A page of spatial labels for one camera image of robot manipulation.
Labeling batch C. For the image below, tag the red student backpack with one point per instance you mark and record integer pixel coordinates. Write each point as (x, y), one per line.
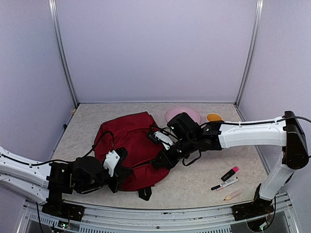
(130, 131)

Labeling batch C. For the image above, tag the left aluminium corner post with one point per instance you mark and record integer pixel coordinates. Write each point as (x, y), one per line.
(62, 54)

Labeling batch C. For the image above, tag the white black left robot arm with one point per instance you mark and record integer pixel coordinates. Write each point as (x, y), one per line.
(46, 182)

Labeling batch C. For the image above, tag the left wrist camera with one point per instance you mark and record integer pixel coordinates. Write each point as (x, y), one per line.
(122, 153)

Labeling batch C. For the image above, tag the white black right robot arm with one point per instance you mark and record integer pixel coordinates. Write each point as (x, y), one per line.
(284, 131)

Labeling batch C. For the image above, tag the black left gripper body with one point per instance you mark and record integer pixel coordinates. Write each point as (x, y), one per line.
(118, 178)

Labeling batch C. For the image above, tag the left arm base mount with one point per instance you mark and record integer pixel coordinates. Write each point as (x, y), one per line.
(64, 210)

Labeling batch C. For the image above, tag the pink highlighter black cap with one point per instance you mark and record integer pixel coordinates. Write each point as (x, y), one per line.
(230, 173)

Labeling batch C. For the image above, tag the aluminium corner post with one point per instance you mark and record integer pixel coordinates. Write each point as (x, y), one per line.
(62, 54)
(251, 51)

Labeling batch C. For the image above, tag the pink plastic plate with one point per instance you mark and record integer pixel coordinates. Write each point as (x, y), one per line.
(195, 116)

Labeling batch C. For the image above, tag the white pen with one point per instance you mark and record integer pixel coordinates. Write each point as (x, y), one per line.
(227, 185)

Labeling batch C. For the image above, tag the blue capped marker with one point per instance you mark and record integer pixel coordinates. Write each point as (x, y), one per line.
(215, 187)

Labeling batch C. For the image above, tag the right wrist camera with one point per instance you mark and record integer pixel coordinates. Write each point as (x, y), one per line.
(156, 136)

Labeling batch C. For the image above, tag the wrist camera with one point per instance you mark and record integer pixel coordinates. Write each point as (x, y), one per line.
(156, 136)
(122, 153)

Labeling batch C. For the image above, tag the right aluminium corner post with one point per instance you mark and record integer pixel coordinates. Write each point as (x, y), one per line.
(251, 51)

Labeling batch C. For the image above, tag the patterned mug orange inside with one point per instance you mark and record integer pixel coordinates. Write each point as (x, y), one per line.
(214, 117)

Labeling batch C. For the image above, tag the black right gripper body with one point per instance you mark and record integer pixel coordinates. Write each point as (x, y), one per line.
(173, 159)

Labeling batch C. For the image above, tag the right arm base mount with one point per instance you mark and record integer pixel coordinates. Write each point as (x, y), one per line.
(250, 210)

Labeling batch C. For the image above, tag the aluminium front rail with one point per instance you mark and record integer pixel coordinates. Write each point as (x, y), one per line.
(104, 219)

